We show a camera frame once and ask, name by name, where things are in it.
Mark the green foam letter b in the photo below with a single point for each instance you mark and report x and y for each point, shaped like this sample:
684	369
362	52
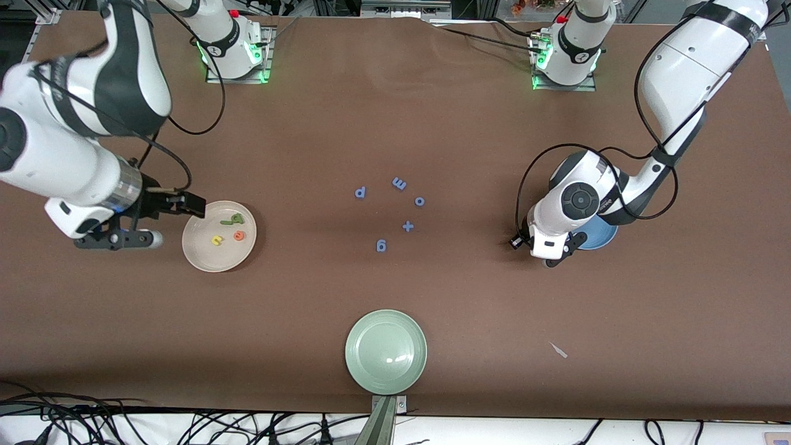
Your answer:
238	220

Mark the blue foam letter p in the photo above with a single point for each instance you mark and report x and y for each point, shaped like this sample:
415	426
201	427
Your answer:
364	190

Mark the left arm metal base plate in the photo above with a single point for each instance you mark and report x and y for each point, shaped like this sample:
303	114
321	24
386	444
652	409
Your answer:
565	88

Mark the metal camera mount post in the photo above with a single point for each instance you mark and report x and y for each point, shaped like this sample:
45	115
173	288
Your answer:
378	426

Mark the blue foam letter m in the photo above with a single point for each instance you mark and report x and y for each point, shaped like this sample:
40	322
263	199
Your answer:
399	183

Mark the blue round plate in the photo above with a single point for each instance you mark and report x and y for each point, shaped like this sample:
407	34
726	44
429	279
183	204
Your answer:
602	235

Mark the white paper scrap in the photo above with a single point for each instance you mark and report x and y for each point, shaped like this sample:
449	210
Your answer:
559	351

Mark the green round plate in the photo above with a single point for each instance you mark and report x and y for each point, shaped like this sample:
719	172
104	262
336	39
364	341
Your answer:
386	352

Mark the aluminium table rail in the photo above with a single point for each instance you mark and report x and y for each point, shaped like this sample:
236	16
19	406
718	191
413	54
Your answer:
37	38

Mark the beige round plate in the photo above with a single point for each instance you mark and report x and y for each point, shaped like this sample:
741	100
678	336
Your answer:
210	256

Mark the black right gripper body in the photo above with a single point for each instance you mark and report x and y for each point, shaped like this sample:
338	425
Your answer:
154	201

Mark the brown table cover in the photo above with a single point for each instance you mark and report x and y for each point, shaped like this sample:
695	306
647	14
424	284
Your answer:
395	123

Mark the silver metal box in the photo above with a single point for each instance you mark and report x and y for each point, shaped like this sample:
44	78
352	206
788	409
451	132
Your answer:
405	9

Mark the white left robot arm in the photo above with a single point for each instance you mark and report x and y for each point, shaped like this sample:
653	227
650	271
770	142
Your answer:
686	68

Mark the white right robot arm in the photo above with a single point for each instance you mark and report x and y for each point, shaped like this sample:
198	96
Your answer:
62	161

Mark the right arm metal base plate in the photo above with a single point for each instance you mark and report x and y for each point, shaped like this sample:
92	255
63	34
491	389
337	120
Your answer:
267	55

